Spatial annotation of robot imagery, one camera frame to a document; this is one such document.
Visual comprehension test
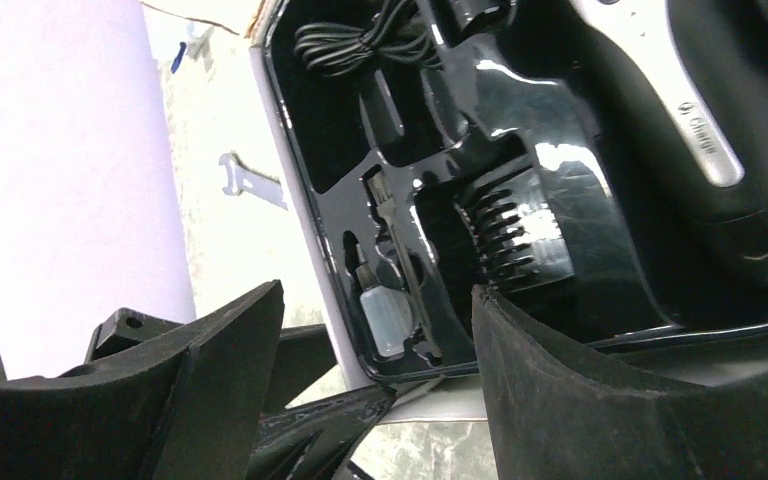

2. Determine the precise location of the black silver hair clipper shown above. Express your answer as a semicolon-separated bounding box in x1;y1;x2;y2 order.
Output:
569;0;768;286

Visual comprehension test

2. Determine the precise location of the clear plastic organizer box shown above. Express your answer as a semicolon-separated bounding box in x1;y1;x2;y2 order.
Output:
170;21;215;74

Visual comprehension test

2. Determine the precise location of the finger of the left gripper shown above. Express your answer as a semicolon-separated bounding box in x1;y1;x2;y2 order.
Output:
85;308;336;415
246;385;396;479

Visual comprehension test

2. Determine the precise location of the black power cord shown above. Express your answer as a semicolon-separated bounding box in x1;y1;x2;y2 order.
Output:
293;0;445;77

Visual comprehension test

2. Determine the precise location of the silver combination wrench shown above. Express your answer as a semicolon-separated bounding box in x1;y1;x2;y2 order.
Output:
218;152;289;210

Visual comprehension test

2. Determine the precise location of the black cleaning brush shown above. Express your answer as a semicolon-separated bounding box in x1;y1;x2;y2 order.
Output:
364;171;443;366

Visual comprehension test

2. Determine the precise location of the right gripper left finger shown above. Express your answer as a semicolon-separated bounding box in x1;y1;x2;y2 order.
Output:
0;280;284;479

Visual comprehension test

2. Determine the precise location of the small white oil bottle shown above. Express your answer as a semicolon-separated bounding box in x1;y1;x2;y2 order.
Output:
355;245;414;358

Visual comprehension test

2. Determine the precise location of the white hair clipper box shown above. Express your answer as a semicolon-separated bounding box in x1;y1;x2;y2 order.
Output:
248;0;768;425

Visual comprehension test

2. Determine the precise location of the black comb guard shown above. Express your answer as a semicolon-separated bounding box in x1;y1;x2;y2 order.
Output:
456;158;614;293

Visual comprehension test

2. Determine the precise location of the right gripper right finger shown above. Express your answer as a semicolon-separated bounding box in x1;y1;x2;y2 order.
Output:
472;286;768;479

